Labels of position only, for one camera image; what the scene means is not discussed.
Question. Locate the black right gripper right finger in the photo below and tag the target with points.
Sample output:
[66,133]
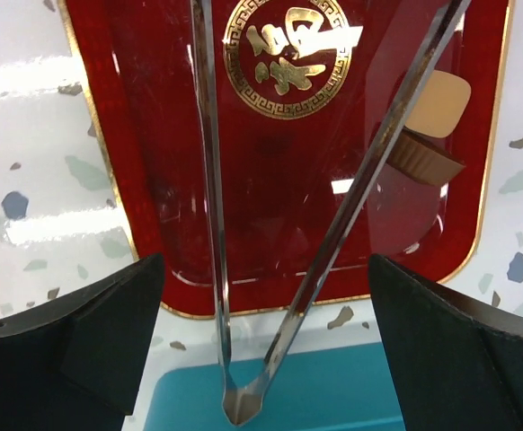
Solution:
[456,362]

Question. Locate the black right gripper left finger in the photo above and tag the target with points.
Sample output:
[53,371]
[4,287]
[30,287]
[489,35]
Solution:
[76,362]

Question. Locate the metal tongs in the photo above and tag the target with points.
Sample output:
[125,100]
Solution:
[242,404]

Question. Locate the brown fluted cup chocolate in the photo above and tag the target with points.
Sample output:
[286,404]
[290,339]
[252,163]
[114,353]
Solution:
[420,160]

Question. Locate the tan square chocolate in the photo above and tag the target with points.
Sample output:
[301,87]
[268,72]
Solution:
[440,105]

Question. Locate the teal tin box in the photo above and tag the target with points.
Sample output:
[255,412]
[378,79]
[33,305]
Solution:
[346,388]

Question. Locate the red lacquer tray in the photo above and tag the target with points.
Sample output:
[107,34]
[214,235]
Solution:
[302,88]

